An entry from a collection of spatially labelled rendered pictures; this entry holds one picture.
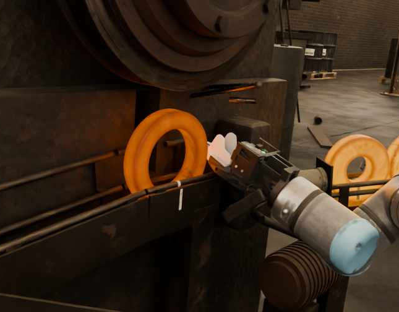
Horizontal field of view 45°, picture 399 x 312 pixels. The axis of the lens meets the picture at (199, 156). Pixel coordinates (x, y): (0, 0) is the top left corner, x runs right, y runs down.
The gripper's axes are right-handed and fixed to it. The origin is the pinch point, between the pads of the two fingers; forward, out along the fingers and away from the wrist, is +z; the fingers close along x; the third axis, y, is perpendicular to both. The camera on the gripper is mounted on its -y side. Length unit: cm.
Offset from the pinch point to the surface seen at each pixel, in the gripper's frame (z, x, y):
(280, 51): 127, -222, -30
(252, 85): -7.5, 4.2, 18.0
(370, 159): -20.7, -32.3, 4.8
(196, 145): -2.4, 6.8, 3.1
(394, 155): -23.5, -37.1, 6.8
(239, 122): -0.1, -8.0, 5.2
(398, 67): 254, -837, -106
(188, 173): -3.5, 7.6, -2.3
